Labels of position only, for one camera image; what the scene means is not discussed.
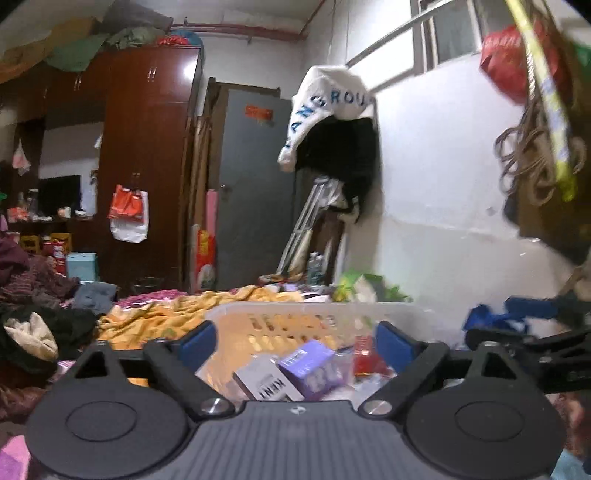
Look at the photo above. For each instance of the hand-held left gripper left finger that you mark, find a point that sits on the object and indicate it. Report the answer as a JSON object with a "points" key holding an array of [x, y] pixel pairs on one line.
{"points": [[198, 344]]}

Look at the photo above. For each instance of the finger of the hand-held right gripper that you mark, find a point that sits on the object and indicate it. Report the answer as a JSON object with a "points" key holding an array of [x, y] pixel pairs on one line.
{"points": [[531, 308], [508, 341]]}

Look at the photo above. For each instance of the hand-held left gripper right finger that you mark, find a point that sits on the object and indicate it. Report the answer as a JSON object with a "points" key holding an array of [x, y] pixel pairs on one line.
{"points": [[393, 345]]}

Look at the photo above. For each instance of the red packet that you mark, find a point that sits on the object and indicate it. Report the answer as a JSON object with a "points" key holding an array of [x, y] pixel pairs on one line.
{"points": [[367, 357]]}

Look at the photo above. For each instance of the white plastic basket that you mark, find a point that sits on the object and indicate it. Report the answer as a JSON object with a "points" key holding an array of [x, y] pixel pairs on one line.
{"points": [[323, 314]]}

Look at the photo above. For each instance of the white carton black print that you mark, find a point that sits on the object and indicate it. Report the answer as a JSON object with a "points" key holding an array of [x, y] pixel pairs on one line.
{"points": [[268, 383]]}

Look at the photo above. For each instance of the purple barcode carton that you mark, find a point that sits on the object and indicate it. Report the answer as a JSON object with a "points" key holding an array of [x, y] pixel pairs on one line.
{"points": [[307, 364]]}

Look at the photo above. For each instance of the blue tote bag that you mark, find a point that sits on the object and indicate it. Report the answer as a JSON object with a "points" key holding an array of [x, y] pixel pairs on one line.
{"points": [[480, 318]]}

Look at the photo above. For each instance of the yellow orange blanket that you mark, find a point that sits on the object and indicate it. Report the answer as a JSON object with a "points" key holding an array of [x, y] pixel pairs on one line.
{"points": [[161, 314]]}

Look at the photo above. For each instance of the green tote bag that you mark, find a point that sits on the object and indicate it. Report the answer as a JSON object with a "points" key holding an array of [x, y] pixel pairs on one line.
{"points": [[364, 286]]}

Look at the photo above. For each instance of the black waste bin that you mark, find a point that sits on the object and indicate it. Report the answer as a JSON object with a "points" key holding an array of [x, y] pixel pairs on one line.
{"points": [[147, 285]]}

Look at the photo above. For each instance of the red printed sack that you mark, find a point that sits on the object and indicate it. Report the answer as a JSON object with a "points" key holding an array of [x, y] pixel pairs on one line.
{"points": [[205, 263]]}

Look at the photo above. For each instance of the olive brown hanging bag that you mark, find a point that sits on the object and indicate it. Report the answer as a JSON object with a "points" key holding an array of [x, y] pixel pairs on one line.
{"points": [[568, 207]]}

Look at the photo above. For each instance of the clear water bottle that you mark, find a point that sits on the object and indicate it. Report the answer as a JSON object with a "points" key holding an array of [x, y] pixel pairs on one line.
{"points": [[315, 270]]}

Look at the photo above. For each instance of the grey cloth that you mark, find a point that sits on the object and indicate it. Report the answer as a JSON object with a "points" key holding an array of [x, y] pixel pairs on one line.
{"points": [[94, 297]]}

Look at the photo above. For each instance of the black cloth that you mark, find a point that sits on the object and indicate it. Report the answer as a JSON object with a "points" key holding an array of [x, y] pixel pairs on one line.
{"points": [[69, 327]]}

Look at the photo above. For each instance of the pink strip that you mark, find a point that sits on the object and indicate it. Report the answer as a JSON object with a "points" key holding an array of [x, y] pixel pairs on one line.
{"points": [[211, 212]]}

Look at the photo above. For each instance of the light blue box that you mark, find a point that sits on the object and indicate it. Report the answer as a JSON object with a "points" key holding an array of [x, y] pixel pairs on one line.
{"points": [[82, 266]]}

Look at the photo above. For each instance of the wooden boards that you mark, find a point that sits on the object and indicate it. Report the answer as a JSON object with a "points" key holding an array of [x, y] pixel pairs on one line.
{"points": [[201, 198]]}

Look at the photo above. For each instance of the orange white plastic bag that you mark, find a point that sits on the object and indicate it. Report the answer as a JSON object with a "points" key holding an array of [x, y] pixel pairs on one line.
{"points": [[128, 207]]}

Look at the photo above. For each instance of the metal crutches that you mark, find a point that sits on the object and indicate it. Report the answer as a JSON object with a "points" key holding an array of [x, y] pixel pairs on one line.
{"points": [[302, 221]]}

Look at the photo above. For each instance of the grey door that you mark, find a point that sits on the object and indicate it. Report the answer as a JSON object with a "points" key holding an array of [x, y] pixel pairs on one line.
{"points": [[254, 198]]}

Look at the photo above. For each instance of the beige cloth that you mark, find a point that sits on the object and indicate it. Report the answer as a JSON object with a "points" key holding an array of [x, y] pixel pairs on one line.
{"points": [[32, 334]]}

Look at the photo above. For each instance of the maroon cloth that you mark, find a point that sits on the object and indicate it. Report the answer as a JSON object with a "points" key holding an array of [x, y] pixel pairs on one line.
{"points": [[32, 272]]}

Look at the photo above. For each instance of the brown wooden wardrobe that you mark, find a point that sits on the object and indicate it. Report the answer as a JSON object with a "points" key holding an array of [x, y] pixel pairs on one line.
{"points": [[147, 161]]}

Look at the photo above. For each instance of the yellow crate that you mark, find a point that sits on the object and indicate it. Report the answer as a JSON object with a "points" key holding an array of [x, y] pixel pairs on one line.
{"points": [[32, 243]]}

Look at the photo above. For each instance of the black hanging garment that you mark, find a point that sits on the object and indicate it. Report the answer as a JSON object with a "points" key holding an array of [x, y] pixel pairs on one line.
{"points": [[341, 157]]}

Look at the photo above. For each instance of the black television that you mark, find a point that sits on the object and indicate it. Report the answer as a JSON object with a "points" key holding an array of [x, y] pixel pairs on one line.
{"points": [[59, 194]]}

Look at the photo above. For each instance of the red plastic bag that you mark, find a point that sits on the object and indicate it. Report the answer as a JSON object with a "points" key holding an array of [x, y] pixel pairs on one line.
{"points": [[505, 64]]}

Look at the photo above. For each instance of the pink white plastic bag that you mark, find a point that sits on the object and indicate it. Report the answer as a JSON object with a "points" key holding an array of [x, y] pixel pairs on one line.
{"points": [[20, 158]]}

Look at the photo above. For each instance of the white printed jacket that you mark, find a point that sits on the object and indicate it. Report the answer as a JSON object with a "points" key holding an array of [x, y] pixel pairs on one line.
{"points": [[328, 92]]}

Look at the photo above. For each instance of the window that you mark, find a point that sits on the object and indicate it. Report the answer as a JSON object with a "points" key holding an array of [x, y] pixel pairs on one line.
{"points": [[461, 32]]}

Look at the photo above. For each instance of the green cloth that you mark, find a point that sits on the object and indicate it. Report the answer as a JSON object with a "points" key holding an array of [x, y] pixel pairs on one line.
{"points": [[76, 53]]}

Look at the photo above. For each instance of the metal clothes rail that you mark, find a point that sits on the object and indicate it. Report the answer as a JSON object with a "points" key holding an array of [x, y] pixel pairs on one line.
{"points": [[392, 37]]}

